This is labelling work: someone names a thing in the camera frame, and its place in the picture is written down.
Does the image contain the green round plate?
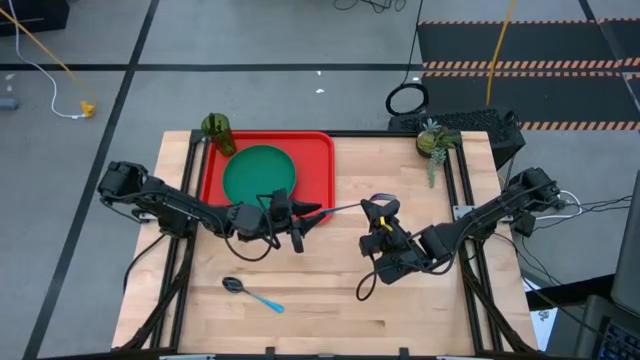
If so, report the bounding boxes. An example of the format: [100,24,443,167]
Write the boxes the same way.
[221,144,298,208]

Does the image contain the yellow cable with plug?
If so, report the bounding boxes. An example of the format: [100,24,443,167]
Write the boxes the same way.
[0,6,100,120]

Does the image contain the black mesh computer case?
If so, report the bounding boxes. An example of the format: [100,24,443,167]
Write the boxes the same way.
[387,107,528,170]

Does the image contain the black coiled cable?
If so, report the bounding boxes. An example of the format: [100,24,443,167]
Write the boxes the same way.
[383,0,431,118]

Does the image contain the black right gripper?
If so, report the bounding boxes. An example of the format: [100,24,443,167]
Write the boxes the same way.
[357,198,436,287]

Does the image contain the succulent plant in dark pot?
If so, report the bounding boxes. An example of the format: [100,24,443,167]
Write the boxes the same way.
[415,117,463,190]

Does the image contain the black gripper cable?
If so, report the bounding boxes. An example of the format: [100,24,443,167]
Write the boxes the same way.
[221,193,282,264]
[354,252,380,303]

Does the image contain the black box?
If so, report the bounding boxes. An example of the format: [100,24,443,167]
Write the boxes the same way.
[0,0,71,38]

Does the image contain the black hazard-striped floor mat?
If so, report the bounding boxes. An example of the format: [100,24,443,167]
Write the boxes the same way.
[416,18,640,133]

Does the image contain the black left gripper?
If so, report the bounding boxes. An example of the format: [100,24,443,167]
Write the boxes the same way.
[229,187,330,255]

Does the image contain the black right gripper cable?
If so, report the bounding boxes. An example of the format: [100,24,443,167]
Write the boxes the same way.
[354,252,380,303]

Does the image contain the thin black cables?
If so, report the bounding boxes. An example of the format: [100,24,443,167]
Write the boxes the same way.
[331,0,408,15]

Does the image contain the black aluminium table frame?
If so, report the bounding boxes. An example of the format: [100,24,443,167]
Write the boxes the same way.
[118,128,540,360]

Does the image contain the red plastic tray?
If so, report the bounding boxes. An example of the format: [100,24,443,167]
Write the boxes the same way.
[198,130,337,225]

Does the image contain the silver mounting bracket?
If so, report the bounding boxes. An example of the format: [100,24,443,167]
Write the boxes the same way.
[451,203,477,222]

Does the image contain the green translucent plastic cup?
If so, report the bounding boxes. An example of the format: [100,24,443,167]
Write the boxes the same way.
[200,111,239,158]

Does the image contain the white arm base cable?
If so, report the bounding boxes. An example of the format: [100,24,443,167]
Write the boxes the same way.
[533,188,585,222]

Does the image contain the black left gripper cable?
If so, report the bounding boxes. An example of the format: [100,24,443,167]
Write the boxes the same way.
[221,193,282,264]

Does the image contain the dark spoon with blue handle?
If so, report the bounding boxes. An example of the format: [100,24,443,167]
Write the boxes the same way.
[221,275,286,315]

